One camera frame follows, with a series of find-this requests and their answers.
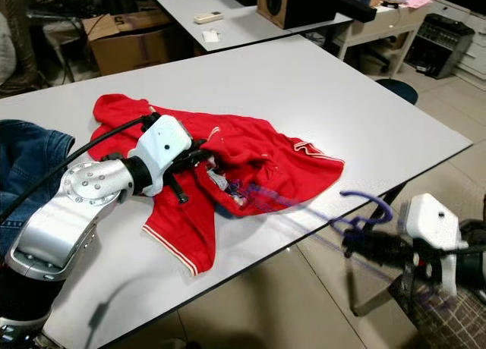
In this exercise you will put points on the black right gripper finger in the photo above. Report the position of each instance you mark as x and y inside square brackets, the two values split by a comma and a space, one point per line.
[380, 240]
[380, 256]

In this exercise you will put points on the blue plastic clothes hanger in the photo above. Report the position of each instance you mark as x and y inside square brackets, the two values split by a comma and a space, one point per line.
[380, 201]

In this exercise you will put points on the red sweater with plaid lining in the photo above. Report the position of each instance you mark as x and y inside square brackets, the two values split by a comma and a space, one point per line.
[273, 155]

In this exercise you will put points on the blue denim jacket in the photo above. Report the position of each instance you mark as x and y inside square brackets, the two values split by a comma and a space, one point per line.
[30, 167]

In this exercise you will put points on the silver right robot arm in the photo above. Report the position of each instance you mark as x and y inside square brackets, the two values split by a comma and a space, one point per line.
[474, 250]

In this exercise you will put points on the black table leg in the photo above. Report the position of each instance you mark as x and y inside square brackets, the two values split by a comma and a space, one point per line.
[395, 196]

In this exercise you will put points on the brown checked stool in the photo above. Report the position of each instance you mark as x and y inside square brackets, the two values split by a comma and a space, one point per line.
[448, 322]

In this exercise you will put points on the cardboard box with S print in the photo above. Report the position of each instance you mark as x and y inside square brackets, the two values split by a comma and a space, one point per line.
[129, 53]

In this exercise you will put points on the small white card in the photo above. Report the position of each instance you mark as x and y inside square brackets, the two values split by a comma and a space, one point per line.
[211, 36]

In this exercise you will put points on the beige remote control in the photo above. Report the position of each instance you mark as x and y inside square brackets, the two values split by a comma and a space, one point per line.
[209, 17]

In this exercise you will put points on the round blue stool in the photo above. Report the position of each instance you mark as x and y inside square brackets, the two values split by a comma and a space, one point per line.
[397, 89]

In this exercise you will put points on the brown wicker chair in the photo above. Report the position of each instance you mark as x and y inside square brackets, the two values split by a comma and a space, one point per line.
[30, 68]

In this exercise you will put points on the wooden black loudspeaker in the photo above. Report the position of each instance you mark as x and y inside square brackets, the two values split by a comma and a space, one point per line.
[281, 4]

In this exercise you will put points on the white pillow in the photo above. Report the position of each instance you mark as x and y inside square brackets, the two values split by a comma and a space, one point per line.
[6, 57]

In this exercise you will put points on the grey black office machine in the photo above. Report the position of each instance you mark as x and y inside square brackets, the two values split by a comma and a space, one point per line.
[437, 45]

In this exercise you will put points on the white side desk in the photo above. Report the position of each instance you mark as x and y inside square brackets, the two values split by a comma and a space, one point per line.
[387, 19]

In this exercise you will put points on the pink paper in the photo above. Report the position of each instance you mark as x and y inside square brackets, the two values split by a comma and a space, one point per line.
[416, 0]

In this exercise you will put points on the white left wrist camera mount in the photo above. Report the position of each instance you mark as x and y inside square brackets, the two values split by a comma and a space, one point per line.
[167, 148]

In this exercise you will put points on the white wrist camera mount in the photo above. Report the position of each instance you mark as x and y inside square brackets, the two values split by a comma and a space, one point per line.
[429, 216]
[167, 148]

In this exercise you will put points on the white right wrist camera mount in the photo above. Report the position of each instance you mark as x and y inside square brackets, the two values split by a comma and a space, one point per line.
[429, 216]

